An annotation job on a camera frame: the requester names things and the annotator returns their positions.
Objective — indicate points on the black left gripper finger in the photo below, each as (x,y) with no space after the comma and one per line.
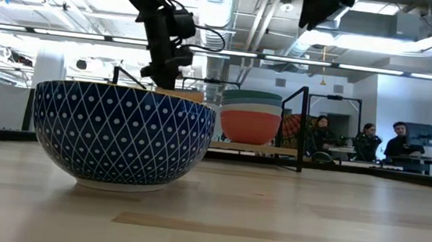
(159,77)
(171,78)

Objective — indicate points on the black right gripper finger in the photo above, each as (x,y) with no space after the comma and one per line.
(320,6)

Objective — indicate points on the yellow patterned ceramic bowl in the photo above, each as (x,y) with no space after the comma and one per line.
(187,95)

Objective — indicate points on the blue patterned ceramic bowl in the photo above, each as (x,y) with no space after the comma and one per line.
(120,136)

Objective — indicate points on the teal plastic bowl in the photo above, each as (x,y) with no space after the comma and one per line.
(251,94)

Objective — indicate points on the grey-blue plastic bowl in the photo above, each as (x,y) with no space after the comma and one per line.
(251,101)

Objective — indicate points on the coral plastic bowl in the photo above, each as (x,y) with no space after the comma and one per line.
(248,128)

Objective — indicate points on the round ceiling sensor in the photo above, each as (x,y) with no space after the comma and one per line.
(287,6)

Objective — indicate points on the long linear ceiling light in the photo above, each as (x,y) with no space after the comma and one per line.
(303,61)

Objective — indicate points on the white building column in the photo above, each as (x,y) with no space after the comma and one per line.
(48,63)

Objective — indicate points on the orange patterned fabric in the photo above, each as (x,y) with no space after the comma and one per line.
(291,131)

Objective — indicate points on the person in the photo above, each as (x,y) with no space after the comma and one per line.
(366,146)
(399,149)
(322,138)

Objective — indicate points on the dark computer monitor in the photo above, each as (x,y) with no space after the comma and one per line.
(422,135)

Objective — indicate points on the white partition panel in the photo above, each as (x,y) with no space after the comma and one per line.
(5,106)

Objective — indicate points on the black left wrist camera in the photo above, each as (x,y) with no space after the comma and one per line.
(183,24)

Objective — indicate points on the black metal rig frame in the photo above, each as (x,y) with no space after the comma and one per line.
(335,97)
(211,81)

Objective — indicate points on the grey rectangular air duct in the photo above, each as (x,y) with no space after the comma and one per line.
(381,23)

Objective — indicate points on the silver slanted air duct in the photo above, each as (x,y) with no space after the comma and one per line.
(296,49)

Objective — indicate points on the silver spiral air duct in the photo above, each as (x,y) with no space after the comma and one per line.
(216,3)

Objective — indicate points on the grey square wall vent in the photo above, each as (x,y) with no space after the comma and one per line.
(280,82)
(338,89)

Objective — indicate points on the black metal rack frame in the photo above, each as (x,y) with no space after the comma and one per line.
(253,148)

